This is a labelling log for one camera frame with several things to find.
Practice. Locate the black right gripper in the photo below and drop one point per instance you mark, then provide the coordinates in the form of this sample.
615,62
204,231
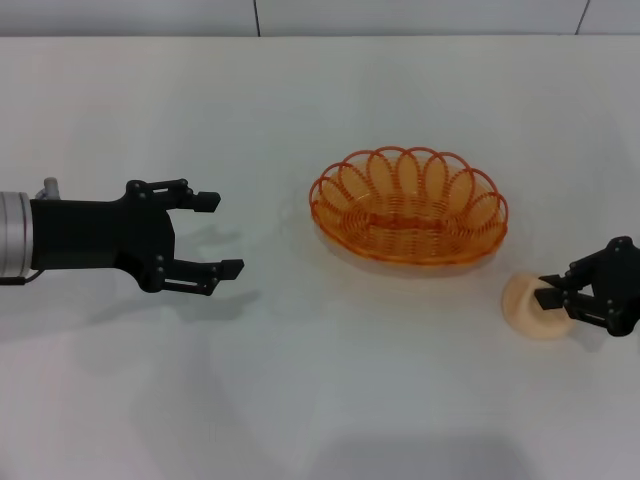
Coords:
622,290

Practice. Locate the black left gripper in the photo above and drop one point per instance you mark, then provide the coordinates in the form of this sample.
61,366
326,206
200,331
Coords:
100,235

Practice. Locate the cream steamed bun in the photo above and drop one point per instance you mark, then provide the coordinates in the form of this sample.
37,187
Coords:
520,310

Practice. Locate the orange plastic woven basket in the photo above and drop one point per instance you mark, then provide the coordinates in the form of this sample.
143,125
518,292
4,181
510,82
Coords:
400,222

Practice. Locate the silver cylindrical connector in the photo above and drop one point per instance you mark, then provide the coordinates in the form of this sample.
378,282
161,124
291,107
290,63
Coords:
50,187

